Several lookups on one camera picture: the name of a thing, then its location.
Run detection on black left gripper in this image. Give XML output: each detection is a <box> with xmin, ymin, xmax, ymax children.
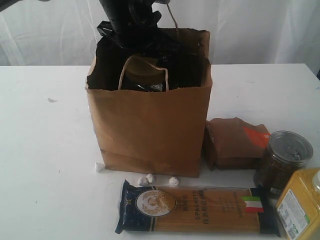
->
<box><xmin>97</xmin><ymin>0</ymin><xmax>181</xmax><ymax>54</ymax></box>

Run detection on small paper scrap on table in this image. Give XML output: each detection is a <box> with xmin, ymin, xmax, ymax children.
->
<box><xmin>47</xmin><ymin>98</ymin><xmax>57</xmax><ymax>103</ymax></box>

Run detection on brown kraft pouch orange label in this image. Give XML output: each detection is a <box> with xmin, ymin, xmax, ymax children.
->
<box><xmin>202</xmin><ymin>117</ymin><xmax>271</xmax><ymax>171</ymax></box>

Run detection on blue spaghetti packet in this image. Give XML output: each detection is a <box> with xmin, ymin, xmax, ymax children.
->
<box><xmin>115</xmin><ymin>181</ymin><xmax>280</xmax><ymax>236</ymax></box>

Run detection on glass jar with metal lid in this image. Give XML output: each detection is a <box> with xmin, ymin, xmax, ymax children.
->
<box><xmin>253</xmin><ymin>130</ymin><xmax>313</xmax><ymax>196</ymax></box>

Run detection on yellow grain container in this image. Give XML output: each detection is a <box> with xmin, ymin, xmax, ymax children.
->
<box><xmin>276</xmin><ymin>168</ymin><xmax>320</xmax><ymax>240</ymax></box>

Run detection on clear jar with yellow lid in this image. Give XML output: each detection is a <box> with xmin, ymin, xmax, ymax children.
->
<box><xmin>118</xmin><ymin>55</ymin><xmax>169</xmax><ymax>92</ymax></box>

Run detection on brown paper bag with handles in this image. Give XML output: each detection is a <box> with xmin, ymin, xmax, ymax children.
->
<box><xmin>85</xmin><ymin>27</ymin><xmax>213</xmax><ymax>177</ymax></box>

